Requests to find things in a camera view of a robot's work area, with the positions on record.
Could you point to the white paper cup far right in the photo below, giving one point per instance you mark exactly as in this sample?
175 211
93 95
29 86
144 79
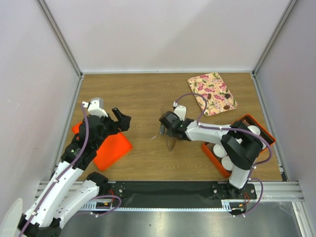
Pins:
263 144

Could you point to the white paper cup near left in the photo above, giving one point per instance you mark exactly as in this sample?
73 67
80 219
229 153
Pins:
219 151

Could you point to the white paper cup far left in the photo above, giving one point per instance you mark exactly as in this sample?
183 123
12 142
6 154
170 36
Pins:
254 129

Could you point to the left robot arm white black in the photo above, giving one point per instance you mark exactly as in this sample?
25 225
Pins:
51 211

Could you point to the orange compartment box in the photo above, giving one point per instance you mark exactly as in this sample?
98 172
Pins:
243 147

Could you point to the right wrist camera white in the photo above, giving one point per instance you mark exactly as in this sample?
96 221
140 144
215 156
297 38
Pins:
179 110

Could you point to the white paper cup near right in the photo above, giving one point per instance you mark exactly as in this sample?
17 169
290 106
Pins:
227 163

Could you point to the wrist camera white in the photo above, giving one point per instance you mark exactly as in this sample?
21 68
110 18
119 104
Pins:
179 110
95 107

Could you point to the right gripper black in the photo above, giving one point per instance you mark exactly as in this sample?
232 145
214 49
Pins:
169 132

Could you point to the floral tray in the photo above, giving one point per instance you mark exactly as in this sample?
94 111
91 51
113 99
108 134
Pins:
213 84

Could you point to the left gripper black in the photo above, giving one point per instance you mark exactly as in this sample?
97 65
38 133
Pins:
123 123

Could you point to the metal tongs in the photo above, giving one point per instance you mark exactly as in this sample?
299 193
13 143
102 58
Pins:
168 135

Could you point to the orange box lid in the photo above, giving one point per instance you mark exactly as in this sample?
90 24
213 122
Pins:
112 149

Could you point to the white paper cup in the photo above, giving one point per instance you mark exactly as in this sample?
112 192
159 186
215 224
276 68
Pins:
219 151
254 129
227 163
263 144

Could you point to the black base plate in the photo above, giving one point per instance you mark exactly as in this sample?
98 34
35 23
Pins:
176 194

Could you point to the white round object corner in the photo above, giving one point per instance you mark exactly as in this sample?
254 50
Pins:
8 227

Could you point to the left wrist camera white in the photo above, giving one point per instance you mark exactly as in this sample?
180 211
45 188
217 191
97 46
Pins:
95 107

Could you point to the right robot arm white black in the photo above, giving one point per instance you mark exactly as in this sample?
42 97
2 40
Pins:
215 134

